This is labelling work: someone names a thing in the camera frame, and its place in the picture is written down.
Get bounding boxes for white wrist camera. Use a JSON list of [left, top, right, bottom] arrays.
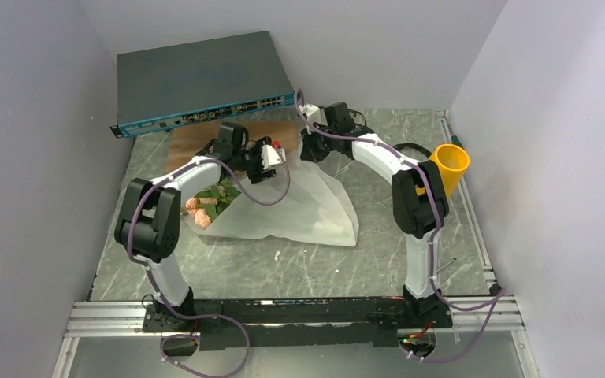
[[261, 141, 286, 170], [299, 104, 323, 127]]

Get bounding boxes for yellow black screwdriver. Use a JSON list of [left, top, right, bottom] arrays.
[[435, 258, 458, 275]]

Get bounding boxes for black coiled cable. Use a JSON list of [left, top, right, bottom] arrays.
[[393, 143, 434, 160]]

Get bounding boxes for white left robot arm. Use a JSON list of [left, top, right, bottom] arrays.
[[114, 123, 285, 331]]

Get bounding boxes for teal handled tool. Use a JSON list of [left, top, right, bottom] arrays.
[[451, 135, 463, 148]]

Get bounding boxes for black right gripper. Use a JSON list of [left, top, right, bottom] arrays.
[[300, 122, 338, 164]]

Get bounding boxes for brown wooden board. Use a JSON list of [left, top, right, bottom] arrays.
[[164, 120, 300, 173]]

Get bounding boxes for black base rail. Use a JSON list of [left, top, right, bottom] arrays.
[[142, 297, 453, 351]]

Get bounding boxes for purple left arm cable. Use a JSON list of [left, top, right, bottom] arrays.
[[124, 151, 292, 378]]

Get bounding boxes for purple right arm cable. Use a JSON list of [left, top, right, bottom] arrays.
[[294, 88, 506, 365]]

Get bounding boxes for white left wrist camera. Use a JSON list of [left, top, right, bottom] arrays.
[[261, 141, 286, 170]]

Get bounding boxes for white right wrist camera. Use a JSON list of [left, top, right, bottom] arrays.
[[299, 104, 323, 127]]

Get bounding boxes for yellow cylindrical vase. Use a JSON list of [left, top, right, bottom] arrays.
[[427, 143, 471, 198]]

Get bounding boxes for pink flower bouquet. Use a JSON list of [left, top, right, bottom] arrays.
[[181, 179, 242, 229]]

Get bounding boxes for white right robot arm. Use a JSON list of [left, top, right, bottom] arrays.
[[295, 98, 449, 327]]

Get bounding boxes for grey network switch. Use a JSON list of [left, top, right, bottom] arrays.
[[110, 31, 294, 139]]

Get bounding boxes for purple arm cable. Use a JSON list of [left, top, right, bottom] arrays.
[[124, 151, 292, 378], [294, 88, 506, 365]]

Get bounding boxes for white wrapping paper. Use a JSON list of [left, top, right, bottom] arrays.
[[184, 152, 359, 247]]

